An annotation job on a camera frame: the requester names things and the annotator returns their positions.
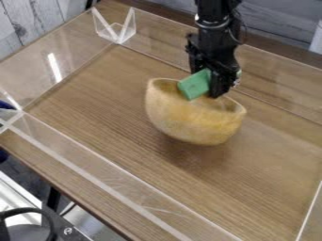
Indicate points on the green rectangular block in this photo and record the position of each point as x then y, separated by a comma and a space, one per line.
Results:
195, 85

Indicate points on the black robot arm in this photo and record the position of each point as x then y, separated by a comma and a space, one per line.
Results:
216, 11

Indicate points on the clear acrylic corner bracket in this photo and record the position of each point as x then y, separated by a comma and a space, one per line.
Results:
116, 33

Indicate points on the clear acrylic front barrier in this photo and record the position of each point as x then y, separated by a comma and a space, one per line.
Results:
124, 170

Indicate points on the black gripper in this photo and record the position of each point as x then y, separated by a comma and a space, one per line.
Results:
211, 50

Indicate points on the black metal base plate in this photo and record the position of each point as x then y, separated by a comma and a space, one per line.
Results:
55, 231

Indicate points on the brown wooden bowl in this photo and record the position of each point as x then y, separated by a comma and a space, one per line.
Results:
203, 121

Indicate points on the black table leg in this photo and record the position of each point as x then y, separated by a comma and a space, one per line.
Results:
53, 199

